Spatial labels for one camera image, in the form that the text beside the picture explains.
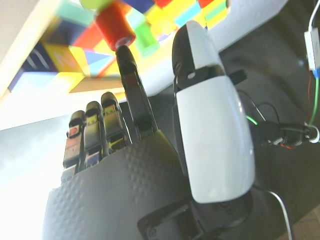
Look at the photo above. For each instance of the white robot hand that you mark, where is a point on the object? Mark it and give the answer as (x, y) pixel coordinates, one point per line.
(112, 195)

